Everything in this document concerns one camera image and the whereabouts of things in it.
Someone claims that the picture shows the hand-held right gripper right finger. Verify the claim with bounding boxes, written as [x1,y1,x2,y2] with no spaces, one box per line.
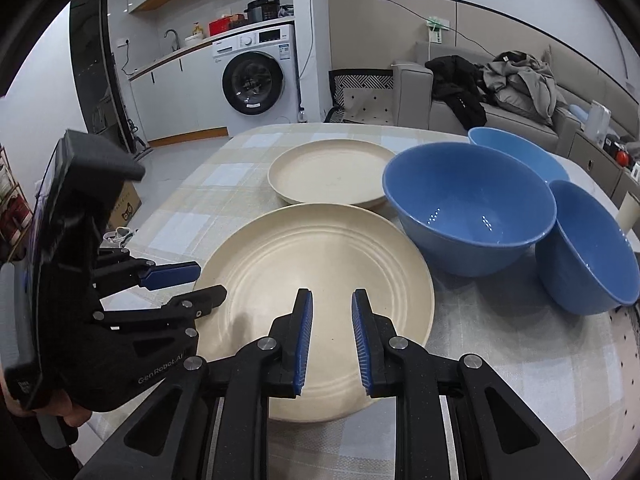
[351,287,593,480]

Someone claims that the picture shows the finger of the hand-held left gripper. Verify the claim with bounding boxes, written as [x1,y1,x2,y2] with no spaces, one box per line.
[95,249,202,292]
[92,284,229,343]

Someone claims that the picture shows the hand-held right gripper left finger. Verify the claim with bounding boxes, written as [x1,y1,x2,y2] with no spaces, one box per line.
[75,287,315,480]

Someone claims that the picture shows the beige bowl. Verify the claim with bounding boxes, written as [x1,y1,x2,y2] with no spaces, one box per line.
[192,203,435,423]

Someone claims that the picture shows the dark blue bowl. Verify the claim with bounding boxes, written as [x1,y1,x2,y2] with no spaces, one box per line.
[382,141,557,278]
[535,180,640,316]

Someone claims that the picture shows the light blue bowl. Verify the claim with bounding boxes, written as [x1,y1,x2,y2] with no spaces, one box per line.
[467,126,572,186]

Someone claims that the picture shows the person's left hand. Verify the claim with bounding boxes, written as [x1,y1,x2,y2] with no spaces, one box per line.
[50,391,94,431]

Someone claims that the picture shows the wooden shelf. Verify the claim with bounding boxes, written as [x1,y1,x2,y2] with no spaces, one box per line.
[0,145,36,261]

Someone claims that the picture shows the cardboard box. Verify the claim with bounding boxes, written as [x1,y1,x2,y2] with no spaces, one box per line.
[107,180,142,231]

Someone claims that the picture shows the cream ribbed plate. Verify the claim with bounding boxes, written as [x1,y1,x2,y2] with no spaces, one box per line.
[267,139,401,209]

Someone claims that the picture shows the black tall cabinet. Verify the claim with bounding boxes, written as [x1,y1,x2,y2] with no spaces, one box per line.
[70,0,143,153]

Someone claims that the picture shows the white kitchen counter cabinet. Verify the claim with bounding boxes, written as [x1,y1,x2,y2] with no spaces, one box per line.
[129,35,226,143]

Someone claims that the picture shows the grey sofa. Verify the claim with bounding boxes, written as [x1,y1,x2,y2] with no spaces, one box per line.
[392,42,640,161]

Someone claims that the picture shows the black white patterned rug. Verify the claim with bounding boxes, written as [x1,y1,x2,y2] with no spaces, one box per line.
[327,67,398,126]

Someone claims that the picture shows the white washing machine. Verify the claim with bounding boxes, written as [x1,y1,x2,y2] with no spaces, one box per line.
[211,24,301,133]

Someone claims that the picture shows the red box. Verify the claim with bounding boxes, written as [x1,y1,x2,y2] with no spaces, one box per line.
[208,16,248,37]

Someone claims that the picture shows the white dotted cloth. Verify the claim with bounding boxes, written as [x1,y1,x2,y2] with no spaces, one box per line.
[606,304,640,416]

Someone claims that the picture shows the black jacket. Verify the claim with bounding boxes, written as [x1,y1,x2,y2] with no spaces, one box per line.
[425,55,488,131]

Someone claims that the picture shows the black rice cooker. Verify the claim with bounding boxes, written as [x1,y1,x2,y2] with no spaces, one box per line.
[245,0,280,23]

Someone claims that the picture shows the grey low cabinet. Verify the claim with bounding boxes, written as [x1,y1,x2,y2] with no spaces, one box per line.
[570,130,640,206]

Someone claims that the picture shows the grey clothes pile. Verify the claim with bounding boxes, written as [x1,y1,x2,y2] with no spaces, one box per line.
[477,51,568,126]

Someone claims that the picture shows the wall socket with plugs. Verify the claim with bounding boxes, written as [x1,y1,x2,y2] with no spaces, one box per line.
[425,16,451,43]

